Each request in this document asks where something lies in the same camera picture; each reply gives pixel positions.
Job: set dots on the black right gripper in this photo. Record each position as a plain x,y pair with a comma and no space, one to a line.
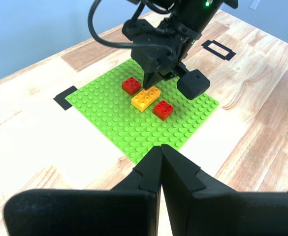
175,49

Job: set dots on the black tape corner marker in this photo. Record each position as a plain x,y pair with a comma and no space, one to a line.
61,100

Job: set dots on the yellow long toy brick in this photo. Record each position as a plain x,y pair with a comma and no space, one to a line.
143,100

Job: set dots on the white wall switch plate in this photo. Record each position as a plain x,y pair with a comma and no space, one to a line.
255,4

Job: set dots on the green studded baseplate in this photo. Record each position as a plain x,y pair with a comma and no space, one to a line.
104,115

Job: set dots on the red square toy brick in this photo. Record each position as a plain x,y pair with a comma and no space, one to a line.
131,87
163,111

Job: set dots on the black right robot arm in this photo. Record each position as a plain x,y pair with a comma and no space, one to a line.
198,17

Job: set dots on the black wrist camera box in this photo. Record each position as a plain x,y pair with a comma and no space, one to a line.
136,29

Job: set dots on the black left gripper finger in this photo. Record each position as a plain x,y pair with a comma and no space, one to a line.
232,214
84,214

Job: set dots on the black tape rectangle outline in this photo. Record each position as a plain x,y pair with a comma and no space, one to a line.
214,52

